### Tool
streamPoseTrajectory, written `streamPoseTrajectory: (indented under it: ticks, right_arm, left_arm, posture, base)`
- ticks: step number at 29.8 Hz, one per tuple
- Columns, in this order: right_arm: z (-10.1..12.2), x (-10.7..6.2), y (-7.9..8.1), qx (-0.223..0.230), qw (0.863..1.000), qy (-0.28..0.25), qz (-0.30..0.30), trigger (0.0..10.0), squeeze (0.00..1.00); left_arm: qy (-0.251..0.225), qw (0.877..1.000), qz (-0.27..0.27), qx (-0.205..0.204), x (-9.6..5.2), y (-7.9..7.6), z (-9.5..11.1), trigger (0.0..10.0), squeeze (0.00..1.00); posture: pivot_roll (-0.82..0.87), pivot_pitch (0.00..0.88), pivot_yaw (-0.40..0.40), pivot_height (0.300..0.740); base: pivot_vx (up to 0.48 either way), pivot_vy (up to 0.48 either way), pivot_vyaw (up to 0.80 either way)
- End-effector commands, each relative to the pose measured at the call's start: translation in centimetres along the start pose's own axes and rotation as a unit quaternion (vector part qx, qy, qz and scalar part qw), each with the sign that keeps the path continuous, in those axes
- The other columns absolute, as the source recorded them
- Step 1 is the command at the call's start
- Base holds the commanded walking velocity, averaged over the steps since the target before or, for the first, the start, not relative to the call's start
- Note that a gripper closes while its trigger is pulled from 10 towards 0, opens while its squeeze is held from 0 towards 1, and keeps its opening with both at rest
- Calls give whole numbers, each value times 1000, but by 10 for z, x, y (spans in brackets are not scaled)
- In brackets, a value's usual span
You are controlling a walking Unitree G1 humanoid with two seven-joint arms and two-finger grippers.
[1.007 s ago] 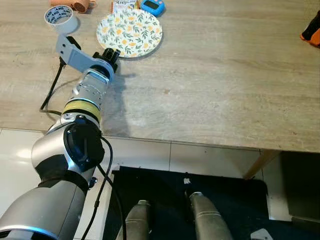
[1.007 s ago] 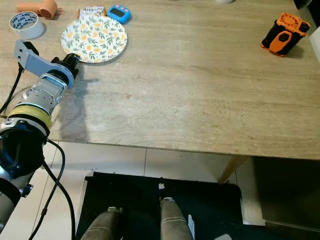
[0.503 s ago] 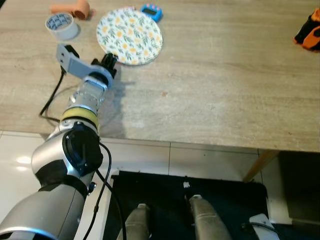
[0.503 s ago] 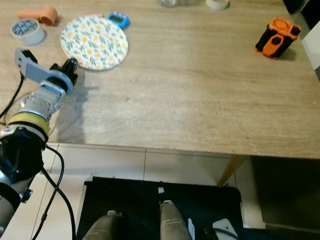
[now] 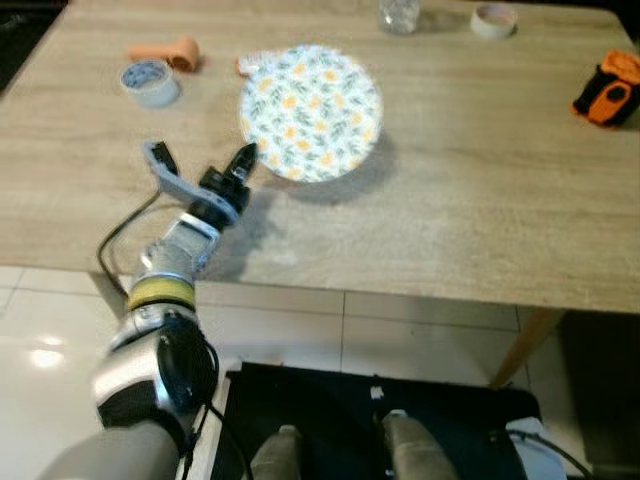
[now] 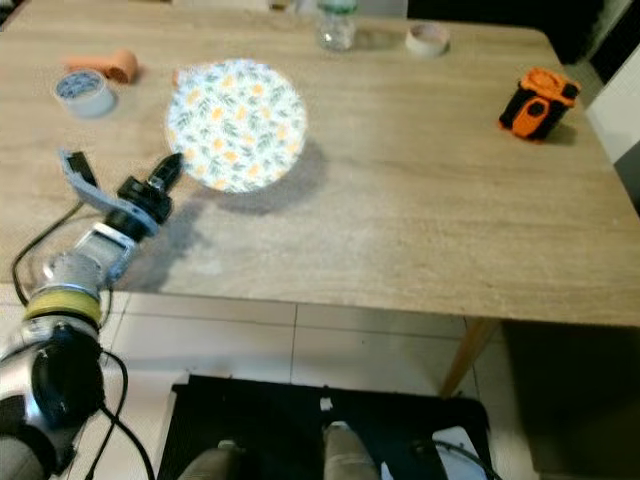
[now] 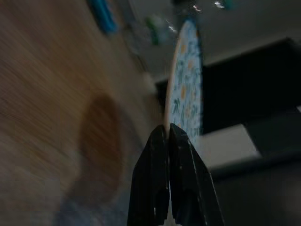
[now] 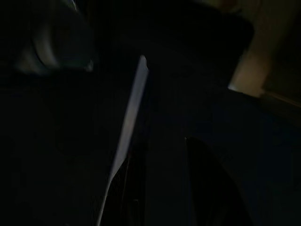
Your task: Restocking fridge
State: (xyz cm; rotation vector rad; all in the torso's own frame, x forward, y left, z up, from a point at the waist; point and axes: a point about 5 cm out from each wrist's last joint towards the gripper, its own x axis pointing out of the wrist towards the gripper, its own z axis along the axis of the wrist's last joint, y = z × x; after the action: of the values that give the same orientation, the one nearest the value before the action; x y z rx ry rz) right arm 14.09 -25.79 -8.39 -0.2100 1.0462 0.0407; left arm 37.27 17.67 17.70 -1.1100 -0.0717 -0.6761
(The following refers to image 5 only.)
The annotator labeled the grey left robot leg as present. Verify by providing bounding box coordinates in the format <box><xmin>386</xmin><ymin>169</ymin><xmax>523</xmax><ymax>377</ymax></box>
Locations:
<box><xmin>249</xmin><ymin>425</ymin><xmax>307</xmax><ymax>480</ymax></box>

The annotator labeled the grey robot leg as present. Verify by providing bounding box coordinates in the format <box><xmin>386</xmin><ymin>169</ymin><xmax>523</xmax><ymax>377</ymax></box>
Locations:
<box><xmin>382</xmin><ymin>410</ymin><xmax>461</xmax><ymax>480</ymax></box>
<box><xmin>249</xmin><ymin>425</ymin><xmax>307</xmax><ymax>480</ymax></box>

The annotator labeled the orange and black device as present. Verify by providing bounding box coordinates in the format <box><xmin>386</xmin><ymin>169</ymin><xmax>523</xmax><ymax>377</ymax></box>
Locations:
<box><xmin>572</xmin><ymin>50</ymin><xmax>640</xmax><ymax>129</ymax></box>

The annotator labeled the black rectangular floor mat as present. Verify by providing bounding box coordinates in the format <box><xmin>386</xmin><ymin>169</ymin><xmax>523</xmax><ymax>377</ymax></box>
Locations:
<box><xmin>205</xmin><ymin>362</ymin><xmax>546</xmax><ymax>480</ymax></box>

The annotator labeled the orange plastic handle tool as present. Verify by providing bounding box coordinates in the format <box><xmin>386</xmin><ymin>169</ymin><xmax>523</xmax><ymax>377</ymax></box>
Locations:
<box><xmin>129</xmin><ymin>37</ymin><xmax>202</xmax><ymax>73</ymax></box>

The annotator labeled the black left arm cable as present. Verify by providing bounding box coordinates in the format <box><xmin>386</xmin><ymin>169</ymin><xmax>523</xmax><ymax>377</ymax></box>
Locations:
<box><xmin>97</xmin><ymin>190</ymin><xmax>163</xmax><ymax>297</ymax></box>

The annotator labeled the grey patterned tape roll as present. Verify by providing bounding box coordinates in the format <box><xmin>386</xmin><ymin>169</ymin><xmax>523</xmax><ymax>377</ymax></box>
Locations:
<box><xmin>120</xmin><ymin>59</ymin><xmax>182</xmax><ymax>109</ymax></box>

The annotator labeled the floral paper plate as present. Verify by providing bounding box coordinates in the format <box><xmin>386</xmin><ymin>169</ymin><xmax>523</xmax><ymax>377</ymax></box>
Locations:
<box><xmin>238</xmin><ymin>44</ymin><xmax>384</xmax><ymax>184</ymax></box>

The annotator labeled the grey right robot leg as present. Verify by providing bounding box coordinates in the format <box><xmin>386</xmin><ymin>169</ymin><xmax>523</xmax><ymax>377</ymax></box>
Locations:
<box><xmin>382</xmin><ymin>410</ymin><xmax>461</xmax><ymax>480</ymax></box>

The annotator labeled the white tape roll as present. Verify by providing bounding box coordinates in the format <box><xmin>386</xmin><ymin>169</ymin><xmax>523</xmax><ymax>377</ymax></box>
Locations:
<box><xmin>471</xmin><ymin>3</ymin><xmax>518</xmax><ymax>41</ymax></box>

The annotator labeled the wooden table leg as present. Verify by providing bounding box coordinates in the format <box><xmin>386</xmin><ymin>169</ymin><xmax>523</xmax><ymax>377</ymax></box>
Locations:
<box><xmin>488</xmin><ymin>308</ymin><xmax>567</xmax><ymax>391</ymax></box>

